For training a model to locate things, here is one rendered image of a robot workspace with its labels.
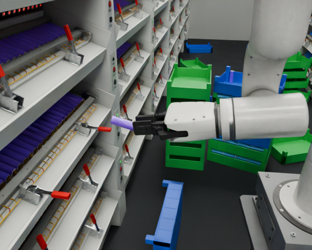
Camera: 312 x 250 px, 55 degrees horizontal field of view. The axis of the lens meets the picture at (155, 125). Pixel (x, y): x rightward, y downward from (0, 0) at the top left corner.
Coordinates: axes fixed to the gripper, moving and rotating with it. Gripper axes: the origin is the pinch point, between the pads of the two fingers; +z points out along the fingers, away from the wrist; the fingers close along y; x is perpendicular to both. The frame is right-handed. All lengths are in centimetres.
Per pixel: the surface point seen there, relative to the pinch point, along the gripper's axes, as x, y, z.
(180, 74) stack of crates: 23, -104, 5
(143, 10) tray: -13, -100, 19
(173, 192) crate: 45, -32, 4
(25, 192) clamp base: 5.3, 15.0, 21.7
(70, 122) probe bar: 3.3, -11.0, 23.4
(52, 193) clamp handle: 6.1, 14.6, 16.3
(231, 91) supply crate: 27, -82, -21
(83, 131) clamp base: 6.6, -11.4, 20.8
